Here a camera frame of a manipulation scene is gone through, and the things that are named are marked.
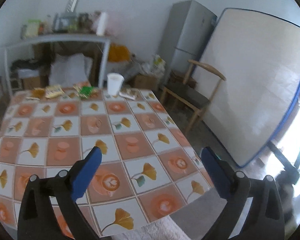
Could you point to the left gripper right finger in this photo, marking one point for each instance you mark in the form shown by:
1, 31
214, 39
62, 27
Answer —
265, 219

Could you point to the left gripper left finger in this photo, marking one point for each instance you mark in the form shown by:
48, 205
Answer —
37, 219

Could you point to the white fluffy blanket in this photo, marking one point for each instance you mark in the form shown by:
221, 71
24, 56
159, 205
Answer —
164, 228

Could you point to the white mattress blue trim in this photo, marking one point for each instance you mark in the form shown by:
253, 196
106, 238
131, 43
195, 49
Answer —
259, 55

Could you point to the wooden chair right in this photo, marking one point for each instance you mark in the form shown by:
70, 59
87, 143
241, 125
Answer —
189, 96

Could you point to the yellow snack packet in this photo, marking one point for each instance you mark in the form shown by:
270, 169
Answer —
53, 91

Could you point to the small green snack packet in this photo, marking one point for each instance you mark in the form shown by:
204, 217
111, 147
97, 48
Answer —
85, 91

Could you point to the white paper cup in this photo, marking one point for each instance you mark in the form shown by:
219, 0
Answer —
114, 83

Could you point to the grey refrigerator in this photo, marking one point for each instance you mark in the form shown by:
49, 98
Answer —
185, 36

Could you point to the orange plastic bag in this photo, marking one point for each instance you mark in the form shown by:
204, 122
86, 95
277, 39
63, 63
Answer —
118, 53

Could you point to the white shelf table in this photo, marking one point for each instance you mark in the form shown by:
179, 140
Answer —
44, 49

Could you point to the green packet on shelf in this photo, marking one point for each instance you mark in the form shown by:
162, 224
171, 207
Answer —
32, 28

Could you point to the metal pot on shelf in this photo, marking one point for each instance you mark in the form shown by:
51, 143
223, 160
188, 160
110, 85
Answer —
66, 22

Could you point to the paper towel roll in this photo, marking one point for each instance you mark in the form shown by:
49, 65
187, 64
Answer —
102, 24

